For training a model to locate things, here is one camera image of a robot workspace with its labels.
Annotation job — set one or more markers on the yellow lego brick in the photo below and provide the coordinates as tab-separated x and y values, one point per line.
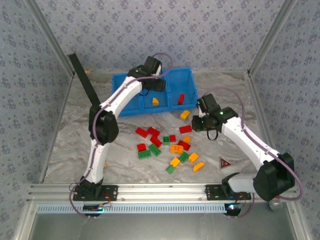
193	157
198	166
155	101
175	161
185	114

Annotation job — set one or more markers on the orange lego brick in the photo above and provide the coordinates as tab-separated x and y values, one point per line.
186	139
176	149

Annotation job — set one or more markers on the green lego brick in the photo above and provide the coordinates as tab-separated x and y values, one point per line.
144	154
155	150
170	169
166	140
184	157

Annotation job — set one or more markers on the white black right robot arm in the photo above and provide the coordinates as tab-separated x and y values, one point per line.
250	140

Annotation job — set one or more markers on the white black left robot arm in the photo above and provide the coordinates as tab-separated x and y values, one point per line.
125	95

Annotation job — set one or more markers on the red triangle warning sticker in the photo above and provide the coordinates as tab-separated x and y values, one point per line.
225	163

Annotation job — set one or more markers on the black channel bar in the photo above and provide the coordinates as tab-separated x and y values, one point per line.
83	80

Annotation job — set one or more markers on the small circuit board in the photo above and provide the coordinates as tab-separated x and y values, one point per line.
233	208
93	208

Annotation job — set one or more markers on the aluminium side rail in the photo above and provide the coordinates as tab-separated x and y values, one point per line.
57	127
260	105

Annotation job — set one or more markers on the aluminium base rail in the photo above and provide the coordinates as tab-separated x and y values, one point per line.
160	192

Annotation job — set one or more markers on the aluminium frame post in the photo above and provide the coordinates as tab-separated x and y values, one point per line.
270	35
51	35

